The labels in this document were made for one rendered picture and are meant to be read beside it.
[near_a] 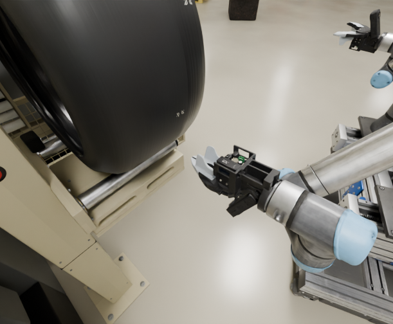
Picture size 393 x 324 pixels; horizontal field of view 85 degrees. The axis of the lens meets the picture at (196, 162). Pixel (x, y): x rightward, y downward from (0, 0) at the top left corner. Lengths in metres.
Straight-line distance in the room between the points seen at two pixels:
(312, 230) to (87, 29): 0.43
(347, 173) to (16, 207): 0.73
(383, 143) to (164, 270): 1.25
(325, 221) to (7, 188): 0.62
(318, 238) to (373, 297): 1.06
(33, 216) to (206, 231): 1.09
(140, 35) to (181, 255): 1.29
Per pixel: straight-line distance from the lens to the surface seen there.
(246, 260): 1.49
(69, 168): 0.90
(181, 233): 1.53
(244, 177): 0.41
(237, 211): 0.50
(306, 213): 0.39
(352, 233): 0.39
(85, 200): 0.63
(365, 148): 0.53
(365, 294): 1.43
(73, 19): 0.35
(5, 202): 0.64
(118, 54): 0.36
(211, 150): 0.49
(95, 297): 1.51
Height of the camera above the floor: 1.39
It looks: 47 degrees down
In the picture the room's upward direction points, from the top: straight up
